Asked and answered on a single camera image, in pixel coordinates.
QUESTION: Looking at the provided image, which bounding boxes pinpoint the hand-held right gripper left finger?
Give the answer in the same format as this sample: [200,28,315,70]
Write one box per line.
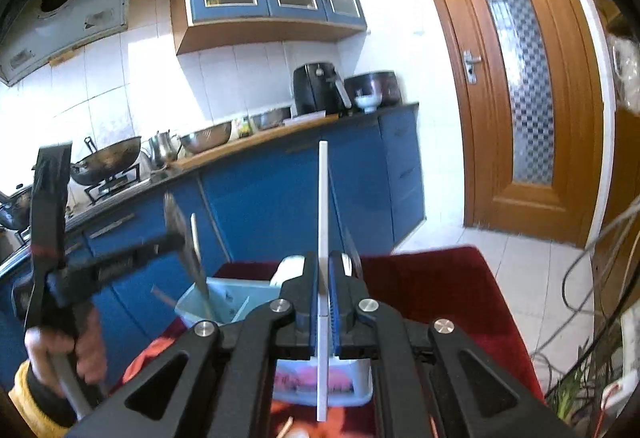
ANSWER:
[65,251,321,438]

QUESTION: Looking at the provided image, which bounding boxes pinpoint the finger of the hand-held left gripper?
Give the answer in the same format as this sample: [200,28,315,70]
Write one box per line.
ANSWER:
[131,233,190,271]

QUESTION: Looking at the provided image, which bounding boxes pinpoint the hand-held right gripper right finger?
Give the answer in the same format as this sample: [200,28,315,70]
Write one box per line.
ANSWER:
[327,251,576,438]

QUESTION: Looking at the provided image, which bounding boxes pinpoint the beige spoon with white handle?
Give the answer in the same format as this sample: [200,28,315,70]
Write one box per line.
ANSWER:
[162,192,216,321]

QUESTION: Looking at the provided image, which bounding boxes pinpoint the light blue utensil holder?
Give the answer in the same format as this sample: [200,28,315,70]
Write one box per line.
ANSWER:
[175,255,375,409]

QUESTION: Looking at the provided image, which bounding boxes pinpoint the person's left forearm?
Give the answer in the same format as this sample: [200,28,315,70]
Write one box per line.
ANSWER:
[7,360,81,438]

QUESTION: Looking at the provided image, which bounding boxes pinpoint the person's left hand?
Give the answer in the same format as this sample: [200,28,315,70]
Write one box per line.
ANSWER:
[25,305,109,394]

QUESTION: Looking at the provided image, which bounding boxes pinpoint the dark cooking pot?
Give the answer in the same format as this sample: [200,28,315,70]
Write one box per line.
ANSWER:
[0,185,36,231]

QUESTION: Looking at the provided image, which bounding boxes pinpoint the black gas stove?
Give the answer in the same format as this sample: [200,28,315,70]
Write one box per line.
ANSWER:
[82,165,143,205]

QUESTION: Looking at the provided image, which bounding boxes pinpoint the black wok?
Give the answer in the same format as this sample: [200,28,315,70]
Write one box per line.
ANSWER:
[69,135,143,186]

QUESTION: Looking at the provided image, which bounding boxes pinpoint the steel kettle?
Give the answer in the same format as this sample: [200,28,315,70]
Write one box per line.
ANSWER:
[147,129,182,169]

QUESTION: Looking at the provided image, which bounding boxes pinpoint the red floral blanket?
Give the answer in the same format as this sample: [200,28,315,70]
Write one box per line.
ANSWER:
[107,245,546,438]

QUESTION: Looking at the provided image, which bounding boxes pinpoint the large steel bowl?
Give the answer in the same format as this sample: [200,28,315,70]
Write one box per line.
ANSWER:
[179,121,233,154]

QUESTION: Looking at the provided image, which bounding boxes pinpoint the blue kitchen base cabinets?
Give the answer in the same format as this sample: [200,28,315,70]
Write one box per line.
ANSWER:
[0,102,428,389]

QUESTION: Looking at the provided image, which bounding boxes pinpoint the small steel bowl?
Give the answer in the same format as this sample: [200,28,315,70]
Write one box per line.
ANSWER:
[250,107,293,130]

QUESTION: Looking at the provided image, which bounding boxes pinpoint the white cutting board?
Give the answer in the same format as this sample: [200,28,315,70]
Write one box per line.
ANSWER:
[282,112,341,125]

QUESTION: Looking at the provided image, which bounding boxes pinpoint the grey range hood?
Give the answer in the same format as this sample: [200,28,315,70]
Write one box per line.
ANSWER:
[0,0,138,86]

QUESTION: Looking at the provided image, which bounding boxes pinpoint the white bowl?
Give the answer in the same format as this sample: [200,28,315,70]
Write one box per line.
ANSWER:
[354,91,382,113]

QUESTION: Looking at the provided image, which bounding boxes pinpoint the black air fryer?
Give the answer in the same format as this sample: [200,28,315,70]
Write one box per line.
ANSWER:
[292,62,353,116]

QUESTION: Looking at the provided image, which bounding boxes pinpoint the dark rice cooker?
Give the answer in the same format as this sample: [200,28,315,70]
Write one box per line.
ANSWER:
[345,71,402,109]

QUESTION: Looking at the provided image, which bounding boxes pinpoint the green plant leaves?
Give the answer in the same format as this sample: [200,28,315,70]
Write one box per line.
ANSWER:
[550,353,601,424]

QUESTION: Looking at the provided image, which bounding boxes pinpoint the wooden door with glass pane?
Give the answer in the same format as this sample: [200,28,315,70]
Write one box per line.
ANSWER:
[404,0,608,249]

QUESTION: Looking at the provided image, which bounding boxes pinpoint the clear plastic bag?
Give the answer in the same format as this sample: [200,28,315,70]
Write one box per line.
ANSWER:
[612,36,640,109]

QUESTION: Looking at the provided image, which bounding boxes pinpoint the grey cables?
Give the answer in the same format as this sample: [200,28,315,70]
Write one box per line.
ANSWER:
[560,198,640,369]

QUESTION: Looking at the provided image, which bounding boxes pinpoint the metal door handle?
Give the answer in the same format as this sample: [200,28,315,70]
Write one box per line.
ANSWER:
[462,51,483,83]

